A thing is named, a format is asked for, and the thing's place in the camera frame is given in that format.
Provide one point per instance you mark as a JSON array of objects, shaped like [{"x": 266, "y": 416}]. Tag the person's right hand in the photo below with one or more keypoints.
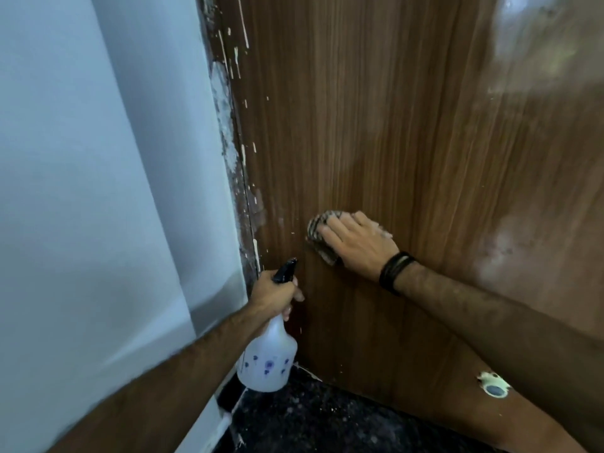
[{"x": 361, "y": 245}]

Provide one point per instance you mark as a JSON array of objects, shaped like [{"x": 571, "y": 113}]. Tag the person's left hand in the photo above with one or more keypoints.
[{"x": 270, "y": 294}]

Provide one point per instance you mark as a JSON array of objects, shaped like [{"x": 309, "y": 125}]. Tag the person's left fingers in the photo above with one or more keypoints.
[{"x": 293, "y": 297}]

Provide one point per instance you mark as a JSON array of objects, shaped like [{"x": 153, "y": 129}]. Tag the person's right fingers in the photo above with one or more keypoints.
[{"x": 342, "y": 228}]

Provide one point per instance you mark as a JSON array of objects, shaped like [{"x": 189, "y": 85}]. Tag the striped cleaning cloth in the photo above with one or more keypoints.
[{"x": 317, "y": 238}]

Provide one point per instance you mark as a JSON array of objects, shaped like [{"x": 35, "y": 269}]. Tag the white floral spray bottle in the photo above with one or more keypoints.
[{"x": 269, "y": 349}]

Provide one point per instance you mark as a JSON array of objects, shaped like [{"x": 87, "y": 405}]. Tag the person's left forearm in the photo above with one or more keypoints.
[{"x": 155, "y": 391}]

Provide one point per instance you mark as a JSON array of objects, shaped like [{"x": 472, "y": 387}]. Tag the person's right forearm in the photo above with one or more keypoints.
[{"x": 509, "y": 339}]

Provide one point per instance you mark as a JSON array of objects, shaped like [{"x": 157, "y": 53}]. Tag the black wristband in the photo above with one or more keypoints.
[{"x": 395, "y": 272}]

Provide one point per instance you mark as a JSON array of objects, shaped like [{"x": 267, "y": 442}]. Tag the brown wooden door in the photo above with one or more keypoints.
[{"x": 424, "y": 183}]

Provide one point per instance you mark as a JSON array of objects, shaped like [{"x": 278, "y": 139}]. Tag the white round door stopper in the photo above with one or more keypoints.
[{"x": 493, "y": 384}]

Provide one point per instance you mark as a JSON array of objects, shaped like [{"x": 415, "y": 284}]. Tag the paint-stained door frame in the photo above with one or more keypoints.
[{"x": 231, "y": 136}]

